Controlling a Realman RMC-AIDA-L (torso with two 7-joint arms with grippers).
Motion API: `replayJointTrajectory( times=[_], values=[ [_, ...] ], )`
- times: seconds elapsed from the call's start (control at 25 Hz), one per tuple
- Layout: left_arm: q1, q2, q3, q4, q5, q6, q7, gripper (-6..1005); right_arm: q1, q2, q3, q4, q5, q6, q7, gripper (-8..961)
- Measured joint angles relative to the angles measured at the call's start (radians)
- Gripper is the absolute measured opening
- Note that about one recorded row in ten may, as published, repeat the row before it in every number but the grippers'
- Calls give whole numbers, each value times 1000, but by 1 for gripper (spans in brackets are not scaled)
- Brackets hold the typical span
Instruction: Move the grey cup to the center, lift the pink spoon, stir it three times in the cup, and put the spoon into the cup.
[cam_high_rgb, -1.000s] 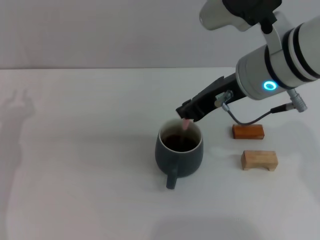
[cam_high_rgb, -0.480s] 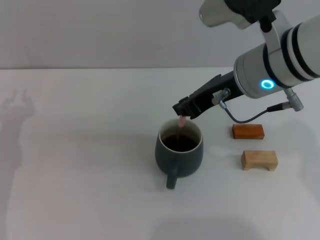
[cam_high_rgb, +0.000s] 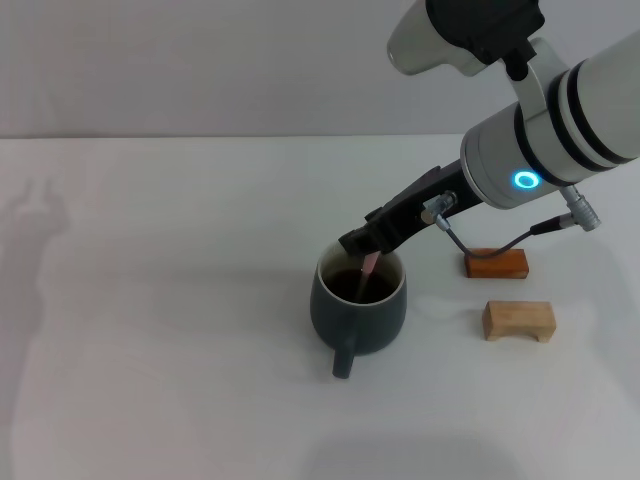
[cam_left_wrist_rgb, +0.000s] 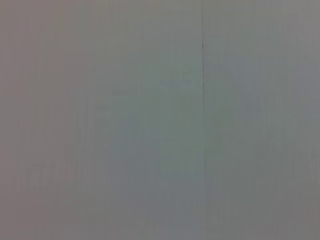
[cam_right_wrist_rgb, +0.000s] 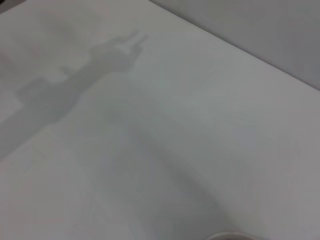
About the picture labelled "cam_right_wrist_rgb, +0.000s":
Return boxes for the dark grey ceramic coffee cup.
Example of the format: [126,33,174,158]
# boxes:
[207,231,266,240]

